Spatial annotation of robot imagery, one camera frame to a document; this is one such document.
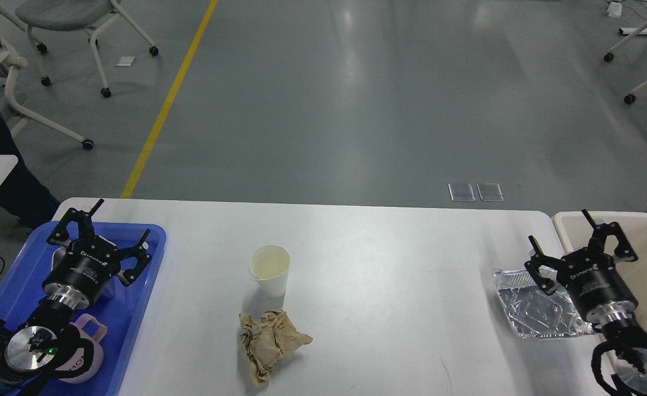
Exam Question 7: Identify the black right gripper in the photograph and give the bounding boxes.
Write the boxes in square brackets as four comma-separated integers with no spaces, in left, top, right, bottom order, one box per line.
[524,209,639,325]

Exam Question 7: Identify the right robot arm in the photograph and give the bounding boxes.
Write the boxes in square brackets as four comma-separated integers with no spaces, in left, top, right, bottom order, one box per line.
[524,210,647,395]

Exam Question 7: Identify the grey chair with castors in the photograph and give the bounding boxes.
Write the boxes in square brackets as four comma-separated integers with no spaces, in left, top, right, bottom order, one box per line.
[0,1,158,98]

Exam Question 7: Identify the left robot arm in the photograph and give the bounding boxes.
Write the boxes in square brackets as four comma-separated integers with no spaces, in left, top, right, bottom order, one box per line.
[0,200,152,395]

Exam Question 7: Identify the white paper cup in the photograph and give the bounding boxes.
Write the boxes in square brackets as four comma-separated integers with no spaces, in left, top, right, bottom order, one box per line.
[250,245,291,298]

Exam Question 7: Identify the aluminium foil tray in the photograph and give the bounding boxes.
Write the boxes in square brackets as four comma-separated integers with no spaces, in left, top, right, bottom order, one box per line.
[493,268,595,340]

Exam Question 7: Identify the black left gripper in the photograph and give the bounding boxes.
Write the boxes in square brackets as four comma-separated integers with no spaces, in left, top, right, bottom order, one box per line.
[42,199,153,310]

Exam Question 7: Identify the person in dark jeans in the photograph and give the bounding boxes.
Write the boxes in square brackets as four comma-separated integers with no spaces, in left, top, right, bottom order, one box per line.
[0,113,59,229]

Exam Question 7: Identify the stainless steel rectangular tray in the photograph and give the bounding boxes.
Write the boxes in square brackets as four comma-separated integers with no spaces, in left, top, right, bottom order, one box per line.
[43,240,120,309]

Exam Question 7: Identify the blue plastic tray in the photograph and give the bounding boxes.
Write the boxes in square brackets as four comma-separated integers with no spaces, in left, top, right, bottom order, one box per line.
[0,221,167,395]

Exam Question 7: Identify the crumpled brown paper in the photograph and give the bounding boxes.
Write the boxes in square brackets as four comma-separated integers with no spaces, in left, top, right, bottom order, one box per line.
[239,309,313,388]

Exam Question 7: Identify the pink home mug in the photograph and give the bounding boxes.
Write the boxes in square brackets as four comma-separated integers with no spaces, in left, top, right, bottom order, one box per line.
[58,313,107,384]

